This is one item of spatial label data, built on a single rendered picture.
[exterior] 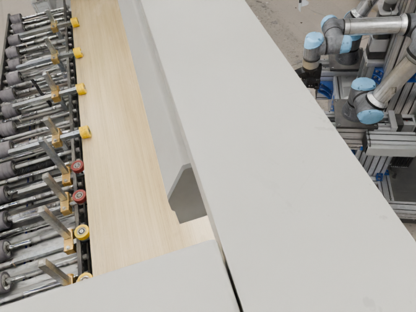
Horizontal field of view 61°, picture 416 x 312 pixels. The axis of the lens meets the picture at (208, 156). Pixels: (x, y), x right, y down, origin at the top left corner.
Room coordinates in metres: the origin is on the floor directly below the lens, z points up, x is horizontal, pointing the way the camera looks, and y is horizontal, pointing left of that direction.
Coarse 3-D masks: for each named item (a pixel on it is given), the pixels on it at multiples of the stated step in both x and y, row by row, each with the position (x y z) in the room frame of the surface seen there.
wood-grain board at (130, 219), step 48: (96, 0) 3.47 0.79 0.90; (96, 48) 2.66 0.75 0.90; (96, 96) 2.05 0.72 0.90; (96, 144) 1.58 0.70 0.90; (144, 144) 1.50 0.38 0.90; (96, 192) 1.21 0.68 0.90; (144, 192) 1.14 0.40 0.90; (96, 240) 0.90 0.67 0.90; (144, 240) 0.85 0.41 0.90; (192, 240) 0.80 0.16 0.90
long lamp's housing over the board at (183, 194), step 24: (120, 0) 0.48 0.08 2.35; (144, 24) 0.36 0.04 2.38; (144, 48) 0.33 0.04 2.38; (144, 72) 0.30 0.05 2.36; (144, 96) 0.28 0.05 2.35; (168, 96) 0.24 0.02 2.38; (168, 120) 0.21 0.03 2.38; (168, 144) 0.19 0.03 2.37; (168, 168) 0.18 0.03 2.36; (192, 168) 0.16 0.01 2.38; (168, 192) 0.16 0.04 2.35; (192, 192) 0.16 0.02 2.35; (192, 216) 0.16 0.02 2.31
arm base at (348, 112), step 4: (344, 104) 1.36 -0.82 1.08; (348, 104) 1.32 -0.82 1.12; (344, 108) 1.33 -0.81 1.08; (348, 108) 1.31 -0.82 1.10; (352, 108) 1.29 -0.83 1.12; (344, 112) 1.32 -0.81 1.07; (348, 112) 1.30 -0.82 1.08; (352, 112) 1.28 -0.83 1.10; (344, 116) 1.30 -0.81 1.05; (348, 116) 1.28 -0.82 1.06; (352, 116) 1.27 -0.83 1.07; (356, 116) 1.26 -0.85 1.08; (352, 120) 1.26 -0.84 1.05; (356, 120) 1.25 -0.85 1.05
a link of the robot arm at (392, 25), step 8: (328, 16) 1.39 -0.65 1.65; (392, 16) 1.32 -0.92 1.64; (400, 16) 1.31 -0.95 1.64; (408, 16) 1.29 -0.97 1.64; (328, 24) 1.34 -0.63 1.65; (336, 24) 1.32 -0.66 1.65; (344, 24) 1.32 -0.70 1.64; (352, 24) 1.32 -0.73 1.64; (360, 24) 1.31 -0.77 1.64; (368, 24) 1.30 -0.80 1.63; (376, 24) 1.30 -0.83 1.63; (384, 24) 1.29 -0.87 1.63; (392, 24) 1.28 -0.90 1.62; (400, 24) 1.28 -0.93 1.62; (408, 24) 1.26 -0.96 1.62; (344, 32) 1.31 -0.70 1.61; (352, 32) 1.30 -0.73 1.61; (360, 32) 1.30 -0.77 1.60; (368, 32) 1.29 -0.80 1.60; (376, 32) 1.29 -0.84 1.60; (384, 32) 1.28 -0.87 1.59; (392, 32) 1.28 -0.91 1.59; (400, 32) 1.27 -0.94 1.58; (408, 32) 1.26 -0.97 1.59
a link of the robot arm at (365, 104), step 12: (408, 48) 1.19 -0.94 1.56; (408, 60) 1.16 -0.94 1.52; (396, 72) 1.16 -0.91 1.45; (408, 72) 1.13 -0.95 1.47; (384, 84) 1.17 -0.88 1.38; (396, 84) 1.14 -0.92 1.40; (360, 96) 1.25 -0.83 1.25; (372, 96) 1.18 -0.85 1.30; (384, 96) 1.14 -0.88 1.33; (360, 108) 1.18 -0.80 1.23; (372, 108) 1.14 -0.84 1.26; (384, 108) 1.13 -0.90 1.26; (360, 120) 1.14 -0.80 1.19; (372, 120) 1.12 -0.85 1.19
